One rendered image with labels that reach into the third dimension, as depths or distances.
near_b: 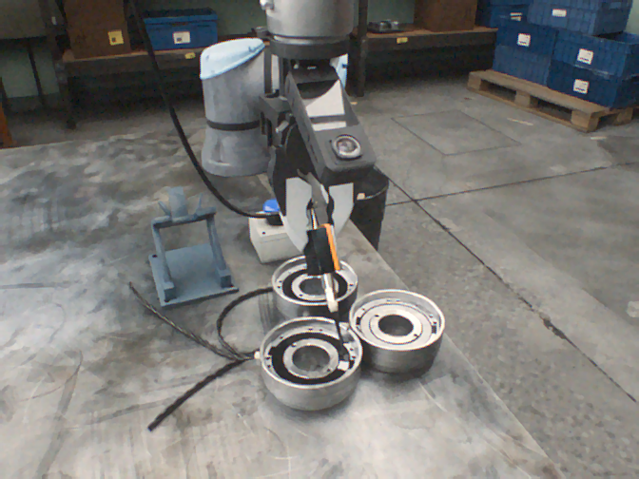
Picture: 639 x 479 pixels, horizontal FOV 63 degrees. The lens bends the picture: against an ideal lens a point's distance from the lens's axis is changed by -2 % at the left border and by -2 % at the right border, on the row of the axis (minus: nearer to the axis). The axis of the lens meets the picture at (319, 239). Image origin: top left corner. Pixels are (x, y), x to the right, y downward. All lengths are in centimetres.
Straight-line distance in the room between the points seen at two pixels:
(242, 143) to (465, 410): 65
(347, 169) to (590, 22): 386
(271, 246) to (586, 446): 118
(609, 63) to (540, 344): 255
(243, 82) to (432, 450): 69
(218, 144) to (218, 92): 10
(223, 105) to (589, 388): 138
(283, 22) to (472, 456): 42
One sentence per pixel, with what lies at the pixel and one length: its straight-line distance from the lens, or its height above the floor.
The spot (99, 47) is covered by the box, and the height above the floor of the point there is 51.
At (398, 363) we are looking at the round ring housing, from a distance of 57.
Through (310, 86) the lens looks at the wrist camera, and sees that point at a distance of 47.
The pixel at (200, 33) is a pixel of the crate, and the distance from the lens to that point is 403.
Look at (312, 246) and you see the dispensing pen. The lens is 54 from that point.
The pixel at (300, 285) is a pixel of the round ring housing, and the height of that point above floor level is 83.
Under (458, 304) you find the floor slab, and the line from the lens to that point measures 204.
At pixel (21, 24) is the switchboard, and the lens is 428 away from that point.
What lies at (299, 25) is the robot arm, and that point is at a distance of 46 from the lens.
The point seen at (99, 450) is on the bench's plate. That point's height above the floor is 80.
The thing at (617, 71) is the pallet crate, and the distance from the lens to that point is 409.
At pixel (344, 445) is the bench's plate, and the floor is 80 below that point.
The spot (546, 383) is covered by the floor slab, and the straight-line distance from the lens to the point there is 182.
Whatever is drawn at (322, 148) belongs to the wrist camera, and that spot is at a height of 106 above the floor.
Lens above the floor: 122
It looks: 31 degrees down
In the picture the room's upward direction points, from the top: straight up
